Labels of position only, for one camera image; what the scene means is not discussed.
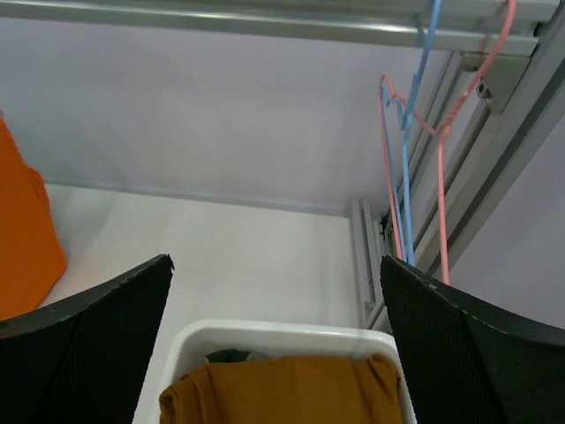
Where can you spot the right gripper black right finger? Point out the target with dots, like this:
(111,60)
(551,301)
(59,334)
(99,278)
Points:
(468,361)

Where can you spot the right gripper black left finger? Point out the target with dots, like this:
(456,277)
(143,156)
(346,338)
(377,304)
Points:
(84,359)

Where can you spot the brown trousers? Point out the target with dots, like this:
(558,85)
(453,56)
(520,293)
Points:
(287,390)

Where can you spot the orange trousers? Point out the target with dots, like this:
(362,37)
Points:
(32,257)

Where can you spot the camouflage yellow trousers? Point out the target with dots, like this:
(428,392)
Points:
(232,356)

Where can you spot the pink hanger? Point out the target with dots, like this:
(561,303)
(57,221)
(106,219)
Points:
(441,132)

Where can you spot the blue hanger with brown trousers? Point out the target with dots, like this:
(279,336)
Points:
(408,146)

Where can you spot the white plastic bin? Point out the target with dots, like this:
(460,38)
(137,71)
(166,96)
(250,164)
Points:
(272,339)

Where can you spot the aluminium frame right posts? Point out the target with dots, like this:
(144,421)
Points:
(498,143)

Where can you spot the aluminium hanging rail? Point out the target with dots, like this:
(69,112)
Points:
(462,25)

